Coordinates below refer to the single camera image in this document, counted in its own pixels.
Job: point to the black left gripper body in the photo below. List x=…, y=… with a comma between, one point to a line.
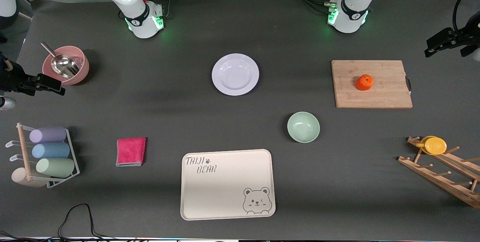
x=466, y=36

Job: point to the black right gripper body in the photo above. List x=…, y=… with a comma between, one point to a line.
x=14, y=81

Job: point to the orange fruit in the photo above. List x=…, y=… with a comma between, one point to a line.
x=364, y=82

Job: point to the white round plate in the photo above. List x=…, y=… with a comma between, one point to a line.
x=235, y=74

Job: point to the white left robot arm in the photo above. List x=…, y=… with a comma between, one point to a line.
x=348, y=26

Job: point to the metal scoop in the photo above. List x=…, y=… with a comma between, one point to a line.
x=63, y=65

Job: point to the pink bowl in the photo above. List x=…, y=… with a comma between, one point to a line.
x=81, y=75

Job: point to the purple cup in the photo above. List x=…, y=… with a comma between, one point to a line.
x=48, y=135

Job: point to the blue cup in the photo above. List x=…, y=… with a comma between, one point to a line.
x=50, y=151

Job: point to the wooden cutting board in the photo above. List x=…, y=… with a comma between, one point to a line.
x=375, y=92

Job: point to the green cup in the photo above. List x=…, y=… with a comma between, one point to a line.
x=55, y=167

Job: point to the beige cup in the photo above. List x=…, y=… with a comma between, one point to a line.
x=18, y=177

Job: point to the yellow cup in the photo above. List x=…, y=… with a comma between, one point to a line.
x=435, y=146

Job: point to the folded pink cloth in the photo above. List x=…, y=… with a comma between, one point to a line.
x=130, y=152

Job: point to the wooden peg drying rack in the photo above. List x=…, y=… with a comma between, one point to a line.
x=431, y=178

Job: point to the mint green bowl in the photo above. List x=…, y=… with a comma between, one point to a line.
x=303, y=127

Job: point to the beige bear print tray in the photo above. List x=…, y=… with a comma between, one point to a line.
x=225, y=189

